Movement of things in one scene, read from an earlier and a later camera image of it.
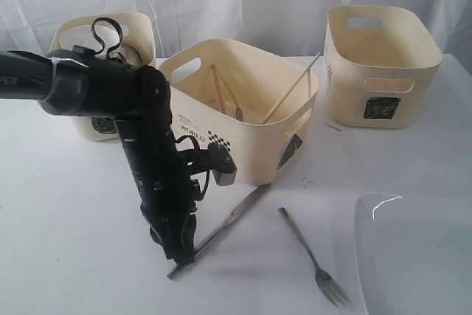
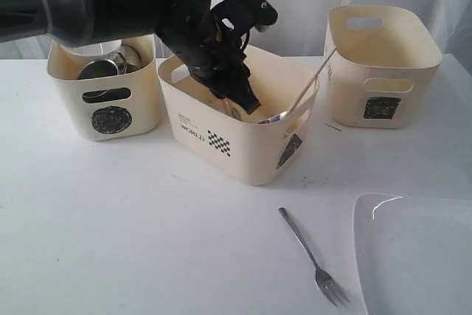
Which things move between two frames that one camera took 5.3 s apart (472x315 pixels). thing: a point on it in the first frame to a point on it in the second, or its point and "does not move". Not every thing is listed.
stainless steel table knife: (256, 194) to (273, 118)
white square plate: (414, 254) does not move
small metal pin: (332, 126) does not move
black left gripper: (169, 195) to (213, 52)
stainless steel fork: (323, 279) does not move
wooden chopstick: (290, 88) to (313, 79)
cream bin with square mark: (381, 65) does not move
